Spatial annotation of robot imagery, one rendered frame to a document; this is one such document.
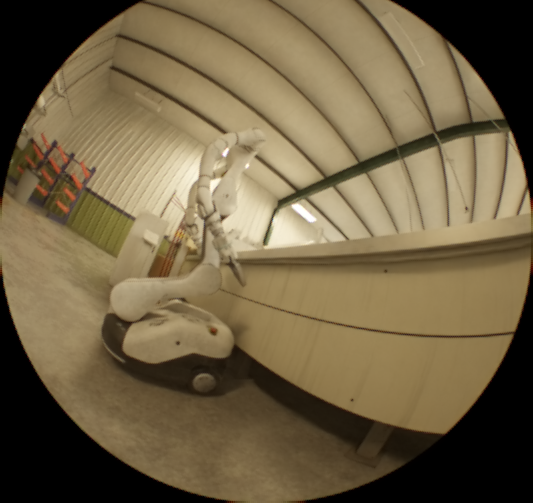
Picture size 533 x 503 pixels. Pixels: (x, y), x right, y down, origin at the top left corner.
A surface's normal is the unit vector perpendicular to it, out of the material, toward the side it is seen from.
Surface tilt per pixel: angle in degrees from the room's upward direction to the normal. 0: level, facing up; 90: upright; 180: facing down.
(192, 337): 90
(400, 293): 90
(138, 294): 90
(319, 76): 176
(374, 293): 90
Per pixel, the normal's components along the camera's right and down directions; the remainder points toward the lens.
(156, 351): 0.51, -0.17
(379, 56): -0.22, 0.86
